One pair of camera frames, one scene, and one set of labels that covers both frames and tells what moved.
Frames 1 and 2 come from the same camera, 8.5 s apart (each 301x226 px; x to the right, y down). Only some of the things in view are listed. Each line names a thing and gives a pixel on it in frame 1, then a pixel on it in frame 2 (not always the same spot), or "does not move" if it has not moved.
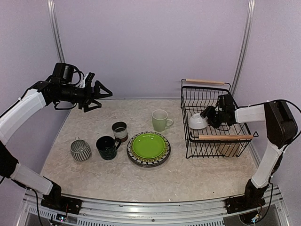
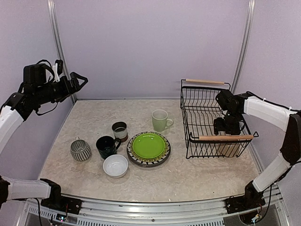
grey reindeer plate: x=145 y=165 does not move
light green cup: x=159 y=117 does not move
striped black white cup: x=80 y=149 does not move
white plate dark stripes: x=146 y=163 does not move
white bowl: x=196 y=121 → x=115 y=165
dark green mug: x=107 y=146 does not move
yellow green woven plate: x=150 y=159 does not move
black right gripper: x=208 y=112 → x=219 y=126
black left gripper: x=90 y=97 → x=68 y=90
